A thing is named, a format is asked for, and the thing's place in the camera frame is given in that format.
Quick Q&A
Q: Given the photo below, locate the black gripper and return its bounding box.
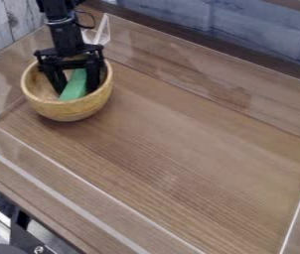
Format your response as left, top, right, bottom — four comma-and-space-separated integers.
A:
33, 22, 104, 93

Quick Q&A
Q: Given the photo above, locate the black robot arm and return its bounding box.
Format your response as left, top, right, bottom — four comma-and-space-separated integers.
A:
33, 0, 104, 94

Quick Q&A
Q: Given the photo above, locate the clear acrylic corner bracket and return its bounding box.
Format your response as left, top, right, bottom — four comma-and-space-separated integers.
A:
80, 14, 109, 46

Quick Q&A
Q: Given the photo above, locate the black table leg bracket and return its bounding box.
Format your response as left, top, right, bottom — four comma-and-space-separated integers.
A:
9, 209, 57, 254

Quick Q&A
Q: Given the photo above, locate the wooden bowl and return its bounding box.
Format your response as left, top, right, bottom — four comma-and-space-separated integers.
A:
20, 62, 112, 122

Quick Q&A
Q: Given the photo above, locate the green stick block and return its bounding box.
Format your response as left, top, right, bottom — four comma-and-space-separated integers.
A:
59, 68, 85, 101

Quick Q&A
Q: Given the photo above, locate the clear acrylic front wall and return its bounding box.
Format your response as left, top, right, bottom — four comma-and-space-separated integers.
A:
0, 114, 209, 254

